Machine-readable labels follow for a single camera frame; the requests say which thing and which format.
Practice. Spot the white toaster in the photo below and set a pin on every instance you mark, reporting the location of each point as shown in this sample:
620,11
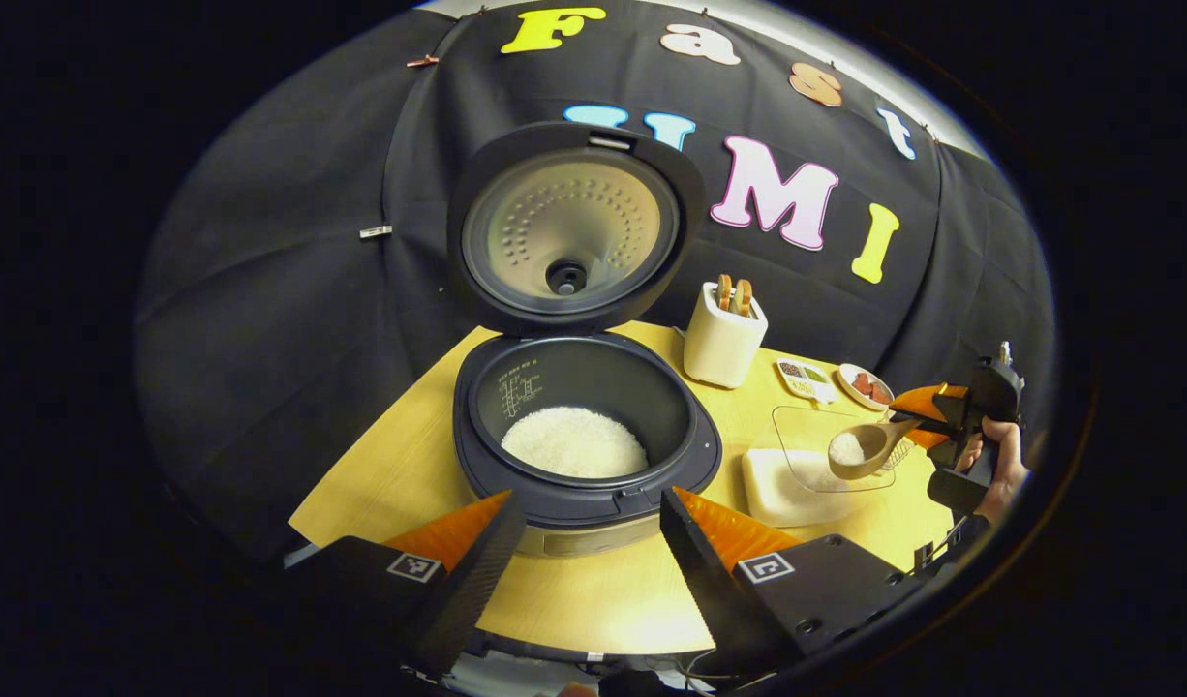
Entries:
719,348

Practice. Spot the white divided bean dish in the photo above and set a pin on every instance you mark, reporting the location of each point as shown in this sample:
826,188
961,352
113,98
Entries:
806,382

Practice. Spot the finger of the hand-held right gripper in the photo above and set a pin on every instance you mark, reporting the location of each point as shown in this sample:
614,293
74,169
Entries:
934,438
932,402

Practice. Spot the white rice container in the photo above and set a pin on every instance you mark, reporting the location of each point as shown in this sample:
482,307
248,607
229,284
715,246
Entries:
777,494

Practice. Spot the white rice heap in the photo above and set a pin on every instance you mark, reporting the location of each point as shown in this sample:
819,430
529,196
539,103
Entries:
574,445

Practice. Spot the black backdrop cloth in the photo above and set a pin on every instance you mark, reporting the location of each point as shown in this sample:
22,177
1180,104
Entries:
264,290

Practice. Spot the copper clip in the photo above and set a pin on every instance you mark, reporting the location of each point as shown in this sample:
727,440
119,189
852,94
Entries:
422,61

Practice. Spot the red meat piece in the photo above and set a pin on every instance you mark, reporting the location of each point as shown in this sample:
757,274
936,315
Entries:
881,393
863,383

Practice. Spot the silver clip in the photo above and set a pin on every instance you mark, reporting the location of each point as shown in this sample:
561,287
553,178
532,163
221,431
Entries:
376,231

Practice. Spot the wooden spoon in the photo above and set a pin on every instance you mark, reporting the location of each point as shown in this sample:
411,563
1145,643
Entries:
892,436

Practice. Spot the black rice cooker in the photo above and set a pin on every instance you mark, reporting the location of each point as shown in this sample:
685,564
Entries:
574,227

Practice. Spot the spoonful of white rice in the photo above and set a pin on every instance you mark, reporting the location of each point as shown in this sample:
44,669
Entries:
847,448

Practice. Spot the toast bread slice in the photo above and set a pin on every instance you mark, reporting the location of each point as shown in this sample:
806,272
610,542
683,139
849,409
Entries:
723,292
745,298

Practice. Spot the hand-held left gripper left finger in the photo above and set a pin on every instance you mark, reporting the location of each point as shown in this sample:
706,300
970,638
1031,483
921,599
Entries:
468,600

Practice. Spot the white round plate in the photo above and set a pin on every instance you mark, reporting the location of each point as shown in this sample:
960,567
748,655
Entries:
850,392

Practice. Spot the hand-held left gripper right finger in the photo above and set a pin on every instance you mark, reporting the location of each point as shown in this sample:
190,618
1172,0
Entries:
719,600

